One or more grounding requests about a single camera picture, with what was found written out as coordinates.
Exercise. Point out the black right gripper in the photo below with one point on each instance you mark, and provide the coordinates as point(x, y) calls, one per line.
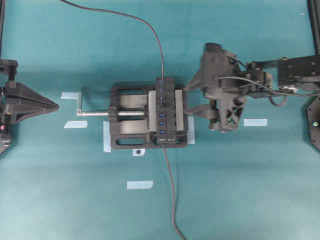
point(219, 67)

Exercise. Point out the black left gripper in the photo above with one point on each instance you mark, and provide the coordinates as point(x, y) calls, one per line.
point(18, 113)

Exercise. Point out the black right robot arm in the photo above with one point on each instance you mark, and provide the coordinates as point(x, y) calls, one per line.
point(280, 77)

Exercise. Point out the black USB hub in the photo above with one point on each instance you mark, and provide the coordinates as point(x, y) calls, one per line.
point(166, 120)

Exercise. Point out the blue tape under vise right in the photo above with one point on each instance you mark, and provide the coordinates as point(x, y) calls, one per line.
point(191, 131)

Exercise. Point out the blue tape under vise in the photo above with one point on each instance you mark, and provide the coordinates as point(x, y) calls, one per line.
point(191, 131)
point(106, 137)

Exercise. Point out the blue tape strip right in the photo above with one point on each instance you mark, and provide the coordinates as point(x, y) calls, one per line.
point(250, 122)

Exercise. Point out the blue tape strip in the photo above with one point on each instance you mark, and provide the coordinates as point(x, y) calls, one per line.
point(69, 95)
point(250, 122)
point(139, 185)

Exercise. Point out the blue tape strip upper left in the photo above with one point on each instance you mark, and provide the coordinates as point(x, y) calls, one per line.
point(69, 95)

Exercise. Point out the blue tape strip mid left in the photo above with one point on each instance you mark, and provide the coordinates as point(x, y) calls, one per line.
point(79, 124)

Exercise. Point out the black bench vise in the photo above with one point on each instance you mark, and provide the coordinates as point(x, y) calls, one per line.
point(132, 116)

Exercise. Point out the white sticker with black dot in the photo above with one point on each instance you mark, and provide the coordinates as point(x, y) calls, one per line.
point(138, 152)

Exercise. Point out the blue tape under vise left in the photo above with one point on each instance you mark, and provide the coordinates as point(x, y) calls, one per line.
point(106, 137)

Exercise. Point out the blue tape strip bottom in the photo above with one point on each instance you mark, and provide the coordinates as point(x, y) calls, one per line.
point(139, 185)

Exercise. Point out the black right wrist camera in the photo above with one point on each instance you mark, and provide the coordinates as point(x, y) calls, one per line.
point(211, 47)

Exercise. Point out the black left frame post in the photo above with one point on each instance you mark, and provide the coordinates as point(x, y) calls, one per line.
point(2, 18)

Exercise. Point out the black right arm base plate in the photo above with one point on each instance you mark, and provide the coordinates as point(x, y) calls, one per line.
point(311, 122)

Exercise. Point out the black aluminium frame rail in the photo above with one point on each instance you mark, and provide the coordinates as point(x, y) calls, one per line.
point(314, 16)

